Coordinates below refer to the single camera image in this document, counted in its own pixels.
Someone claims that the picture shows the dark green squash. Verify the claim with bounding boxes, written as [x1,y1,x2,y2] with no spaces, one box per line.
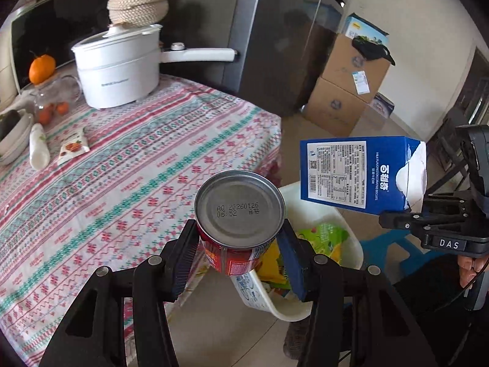
[0,110,24,140]

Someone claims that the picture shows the white plastic bin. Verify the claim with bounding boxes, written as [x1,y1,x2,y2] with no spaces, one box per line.
[229,181,363,322]

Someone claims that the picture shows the large orange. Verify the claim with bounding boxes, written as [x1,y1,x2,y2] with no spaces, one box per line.
[28,51,57,85]

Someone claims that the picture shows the glass jar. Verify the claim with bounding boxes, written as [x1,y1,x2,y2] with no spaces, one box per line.
[32,74,83,125]

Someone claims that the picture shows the blue snack box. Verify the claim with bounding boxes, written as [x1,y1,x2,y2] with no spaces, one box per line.
[299,135,428,215]

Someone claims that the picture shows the small white snack packet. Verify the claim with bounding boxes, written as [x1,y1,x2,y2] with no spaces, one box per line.
[57,129,90,166]

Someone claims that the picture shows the blue and white carton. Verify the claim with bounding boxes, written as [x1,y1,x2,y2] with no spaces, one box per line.
[344,13,389,46]

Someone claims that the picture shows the black microwave oven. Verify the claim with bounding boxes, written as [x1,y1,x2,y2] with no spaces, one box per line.
[9,0,161,92]

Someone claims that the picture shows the patterned tablecloth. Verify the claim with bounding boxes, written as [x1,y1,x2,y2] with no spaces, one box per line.
[0,61,283,356]

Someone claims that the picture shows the woven lidded basket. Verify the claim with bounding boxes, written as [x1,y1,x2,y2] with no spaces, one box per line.
[107,0,171,25]

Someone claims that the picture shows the blue plastic stool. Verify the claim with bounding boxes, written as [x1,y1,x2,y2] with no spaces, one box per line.
[359,233,434,264]

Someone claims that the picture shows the white electric pot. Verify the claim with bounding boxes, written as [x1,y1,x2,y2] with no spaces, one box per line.
[71,24,238,109]

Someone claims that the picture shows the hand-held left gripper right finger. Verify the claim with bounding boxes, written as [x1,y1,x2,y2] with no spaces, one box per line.
[276,224,440,367]

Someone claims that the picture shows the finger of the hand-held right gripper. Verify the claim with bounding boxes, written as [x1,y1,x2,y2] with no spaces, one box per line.
[420,193,476,222]
[378,211,432,234]

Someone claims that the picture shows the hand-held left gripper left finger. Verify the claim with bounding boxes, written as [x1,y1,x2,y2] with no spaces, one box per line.
[38,220,200,367]

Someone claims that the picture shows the dark chair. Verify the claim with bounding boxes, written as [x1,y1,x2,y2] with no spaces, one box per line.
[433,107,472,199]

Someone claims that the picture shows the grey refrigerator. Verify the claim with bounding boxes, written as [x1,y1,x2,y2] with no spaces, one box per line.
[229,0,362,117]

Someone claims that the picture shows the red metal can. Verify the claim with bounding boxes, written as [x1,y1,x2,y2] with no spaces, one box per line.
[193,170,286,276]

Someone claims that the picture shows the person's right hand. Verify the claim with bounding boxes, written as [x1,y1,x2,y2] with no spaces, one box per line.
[456,254,480,289]

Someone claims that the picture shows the white tube bottle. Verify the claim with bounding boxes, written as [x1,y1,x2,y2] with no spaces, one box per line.
[29,123,51,171]

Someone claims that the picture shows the yellow snack bag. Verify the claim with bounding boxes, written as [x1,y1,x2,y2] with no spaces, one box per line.
[254,241,299,299]

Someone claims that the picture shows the small blue box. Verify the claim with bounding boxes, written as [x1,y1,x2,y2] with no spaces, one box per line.
[370,94,395,118]

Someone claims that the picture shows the stacked white bowls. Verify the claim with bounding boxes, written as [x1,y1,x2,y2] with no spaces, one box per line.
[0,109,35,167]

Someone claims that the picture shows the green snack bag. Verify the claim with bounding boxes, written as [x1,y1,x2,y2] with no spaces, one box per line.
[296,222,349,255]

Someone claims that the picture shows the cardboard box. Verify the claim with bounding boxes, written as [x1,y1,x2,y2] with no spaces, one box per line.
[306,78,373,137]
[323,32,390,102]

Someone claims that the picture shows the black bag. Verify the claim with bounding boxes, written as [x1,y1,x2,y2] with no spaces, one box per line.
[351,36,396,65]

